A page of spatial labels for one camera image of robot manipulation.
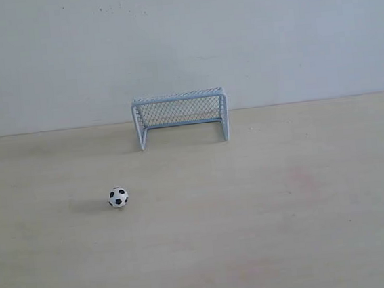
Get black and white soccer ball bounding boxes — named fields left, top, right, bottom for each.
left=108, top=187, right=129, bottom=209

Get small white goal with net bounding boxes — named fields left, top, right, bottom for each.
left=131, top=87, right=230, bottom=150

